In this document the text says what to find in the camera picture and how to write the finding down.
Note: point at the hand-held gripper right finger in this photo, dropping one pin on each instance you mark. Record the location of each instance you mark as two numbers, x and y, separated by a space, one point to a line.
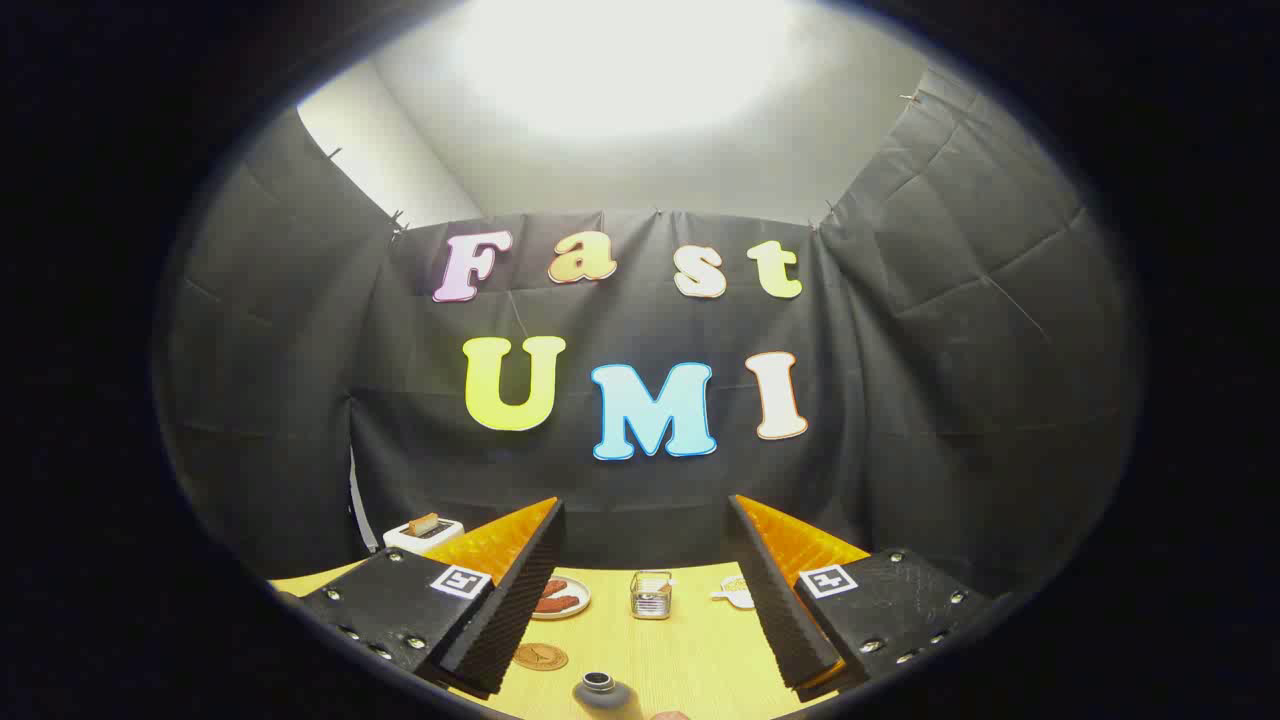
770 590

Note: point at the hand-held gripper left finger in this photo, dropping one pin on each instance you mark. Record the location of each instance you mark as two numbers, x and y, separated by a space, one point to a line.
520 590

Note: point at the round cork coaster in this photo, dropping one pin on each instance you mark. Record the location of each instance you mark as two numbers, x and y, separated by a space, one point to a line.
541 657

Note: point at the silver juice bottle green label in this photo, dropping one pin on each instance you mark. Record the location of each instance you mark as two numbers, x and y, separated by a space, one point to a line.
603 694

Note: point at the white divided condiment dish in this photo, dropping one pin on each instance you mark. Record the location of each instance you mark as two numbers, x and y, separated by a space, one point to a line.
738 594

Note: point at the brown meat slice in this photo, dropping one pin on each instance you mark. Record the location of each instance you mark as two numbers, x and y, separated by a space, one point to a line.
560 603
553 587

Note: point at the round white plate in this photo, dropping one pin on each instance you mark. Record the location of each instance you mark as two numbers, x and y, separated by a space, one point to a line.
578 590

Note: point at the wooden table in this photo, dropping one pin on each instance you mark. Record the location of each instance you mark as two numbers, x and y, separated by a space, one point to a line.
690 660

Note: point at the toast slice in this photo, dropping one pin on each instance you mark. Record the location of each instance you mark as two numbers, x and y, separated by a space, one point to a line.
423 523

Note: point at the white toaster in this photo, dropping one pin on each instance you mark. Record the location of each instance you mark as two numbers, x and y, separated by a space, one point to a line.
412 541

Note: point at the black backdrop cloth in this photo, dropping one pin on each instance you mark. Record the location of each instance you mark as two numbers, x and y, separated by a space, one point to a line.
640 480

